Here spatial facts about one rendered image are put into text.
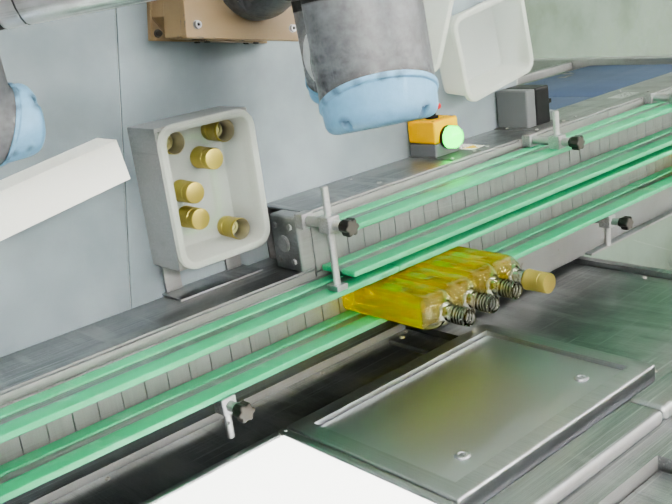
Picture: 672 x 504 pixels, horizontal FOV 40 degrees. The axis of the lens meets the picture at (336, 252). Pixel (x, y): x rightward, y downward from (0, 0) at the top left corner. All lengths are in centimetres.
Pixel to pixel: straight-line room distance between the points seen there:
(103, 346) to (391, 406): 44
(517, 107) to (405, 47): 113
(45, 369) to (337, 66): 64
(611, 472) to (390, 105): 63
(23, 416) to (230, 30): 63
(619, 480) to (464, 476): 20
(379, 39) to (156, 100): 67
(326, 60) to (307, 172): 79
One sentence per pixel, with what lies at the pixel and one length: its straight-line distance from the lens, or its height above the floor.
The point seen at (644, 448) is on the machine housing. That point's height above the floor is 141.
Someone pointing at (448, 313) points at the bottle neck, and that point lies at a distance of 141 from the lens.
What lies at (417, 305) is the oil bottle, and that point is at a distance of 143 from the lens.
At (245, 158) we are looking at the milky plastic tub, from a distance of 148.
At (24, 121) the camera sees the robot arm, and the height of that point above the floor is 114.
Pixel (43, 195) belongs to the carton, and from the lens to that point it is 132.
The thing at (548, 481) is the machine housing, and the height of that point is 137.
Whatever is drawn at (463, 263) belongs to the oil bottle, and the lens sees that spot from 154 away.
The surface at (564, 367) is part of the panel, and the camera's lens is 152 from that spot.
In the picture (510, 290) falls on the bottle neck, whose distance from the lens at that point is 147.
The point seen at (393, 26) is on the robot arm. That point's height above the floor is 140.
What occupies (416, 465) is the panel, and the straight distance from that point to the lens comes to 127.
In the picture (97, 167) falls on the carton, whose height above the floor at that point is 81.
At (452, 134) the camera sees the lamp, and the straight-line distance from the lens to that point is 177.
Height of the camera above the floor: 201
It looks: 47 degrees down
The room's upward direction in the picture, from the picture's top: 101 degrees clockwise
